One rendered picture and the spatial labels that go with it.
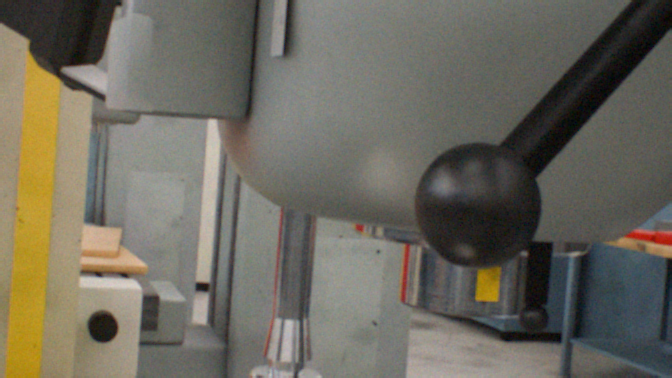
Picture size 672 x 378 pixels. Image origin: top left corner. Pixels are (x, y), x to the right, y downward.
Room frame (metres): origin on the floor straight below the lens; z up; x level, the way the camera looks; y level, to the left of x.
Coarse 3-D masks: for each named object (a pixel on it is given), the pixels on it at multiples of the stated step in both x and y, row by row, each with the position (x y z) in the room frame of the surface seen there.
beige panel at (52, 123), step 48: (0, 48) 1.99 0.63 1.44; (0, 96) 1.99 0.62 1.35; (48, 96) 2.01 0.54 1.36; (0, 144) 1.99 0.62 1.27; (48, 144) 2.02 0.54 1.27; (0, 192) 1.99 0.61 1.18; (48, 192) 2.02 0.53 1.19; (0, 240) 2.00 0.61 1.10; (48, 240) 2.02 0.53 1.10; (0, 288) 2.00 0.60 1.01; (48, 288) 2.03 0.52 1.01; (0, 336) 2.00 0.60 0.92; (48, 336) 2.03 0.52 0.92
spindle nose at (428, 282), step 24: (408, 264) 0.39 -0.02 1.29; (432, 264) 0.38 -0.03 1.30; (504, 264) 0.38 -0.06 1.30; (408, 288) 0.39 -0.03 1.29; (432, 288) 0.38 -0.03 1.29; (456, 288) 0.38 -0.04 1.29; (504, 288) 0.38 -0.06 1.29; (456, 312) 0.38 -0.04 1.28; (480, 312) 0.38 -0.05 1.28; (504, 312) 0.38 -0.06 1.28
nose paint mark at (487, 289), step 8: (480, 272) 0.38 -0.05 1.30; (488, 272) 0.38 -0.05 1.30; (496, 272) 0.38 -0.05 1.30; (480, 280) 0.38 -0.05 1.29; (488, 280) 0.38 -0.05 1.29; (496, 280) 0.38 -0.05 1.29; (480, 288) 0.38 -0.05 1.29; (488, 288) 0.38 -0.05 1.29; (496, 288) 0.38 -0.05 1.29; (480, 296) 0.38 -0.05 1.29; (488, 296) 0.38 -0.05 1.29; (496, 296) 0.38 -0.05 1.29
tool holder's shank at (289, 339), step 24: (288, 216) 0.71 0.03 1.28; (312, 216) 0.71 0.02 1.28; (288, 240) 0.71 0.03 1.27; (312, 240) 0.71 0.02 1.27; (288, 264) 0.70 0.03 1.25; (312, 264) 0.71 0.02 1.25; (288, 288) 0.70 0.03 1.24; (288, 312) 0.70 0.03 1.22; (288, 336) 0.70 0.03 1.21; (288, 360) 0.70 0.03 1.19
